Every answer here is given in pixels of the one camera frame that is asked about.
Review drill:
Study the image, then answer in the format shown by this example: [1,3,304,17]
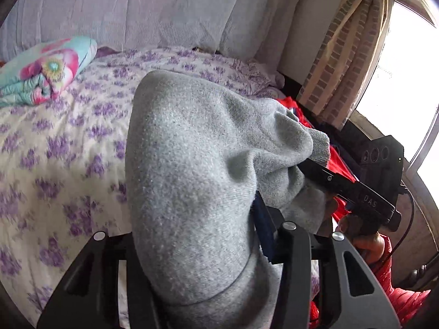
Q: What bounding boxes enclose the grey sweatpants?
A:
[125,70,330,328]

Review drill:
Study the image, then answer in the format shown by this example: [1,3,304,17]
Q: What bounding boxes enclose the person's right hand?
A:
[336,214,385,264]

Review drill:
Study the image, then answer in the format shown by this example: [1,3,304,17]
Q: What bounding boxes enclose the red garment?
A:
[277,97,357,222]

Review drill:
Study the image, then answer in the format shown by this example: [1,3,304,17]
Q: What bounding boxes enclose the brick pattern curtain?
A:
[298,0,389,129]

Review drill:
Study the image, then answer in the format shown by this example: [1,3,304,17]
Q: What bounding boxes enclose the white lace headboard cover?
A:
[1,0,299,68]

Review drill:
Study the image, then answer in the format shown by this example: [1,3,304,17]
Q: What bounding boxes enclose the purple floral bed sheet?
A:
[1,47,284,325]

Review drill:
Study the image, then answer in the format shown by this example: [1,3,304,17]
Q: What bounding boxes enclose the folded floral pink teal quilt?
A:
[1,36,97,108]

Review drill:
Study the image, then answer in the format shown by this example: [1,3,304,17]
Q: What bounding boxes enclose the window with white frame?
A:
[350,0,438,204]

